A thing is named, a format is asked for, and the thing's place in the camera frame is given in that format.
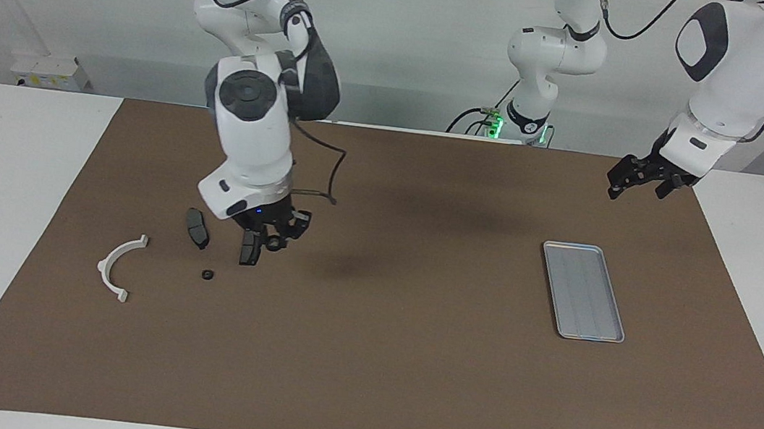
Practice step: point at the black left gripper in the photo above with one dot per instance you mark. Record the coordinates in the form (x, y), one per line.
(661, 167)

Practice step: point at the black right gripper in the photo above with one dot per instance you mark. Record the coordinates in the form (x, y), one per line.
(269, 215)

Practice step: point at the large black bearing gear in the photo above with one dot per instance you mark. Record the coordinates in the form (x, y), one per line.
(274, 243)

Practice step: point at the small black bearing gear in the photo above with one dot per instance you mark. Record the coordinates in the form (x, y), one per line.
(208, 274)

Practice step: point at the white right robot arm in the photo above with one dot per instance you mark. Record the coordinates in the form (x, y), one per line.
(253, 133)

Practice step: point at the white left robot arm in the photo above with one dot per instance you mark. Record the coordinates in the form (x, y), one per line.
(734, 75)

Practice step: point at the silver metal tray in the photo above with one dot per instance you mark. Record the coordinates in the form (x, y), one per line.
(583, 294)

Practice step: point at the dark rectangular brake pad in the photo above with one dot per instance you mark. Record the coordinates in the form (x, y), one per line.
(247, 258)

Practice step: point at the dark elongated brake pad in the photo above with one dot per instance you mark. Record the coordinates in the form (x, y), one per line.
(196, 230)

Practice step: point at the brown table mat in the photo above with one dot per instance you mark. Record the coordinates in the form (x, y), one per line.
(364, 358)

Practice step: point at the white power strip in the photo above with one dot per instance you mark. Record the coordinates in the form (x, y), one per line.
(50, 70)

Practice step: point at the white curved plastic bracket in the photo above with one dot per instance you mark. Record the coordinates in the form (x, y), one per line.
(102, 268)

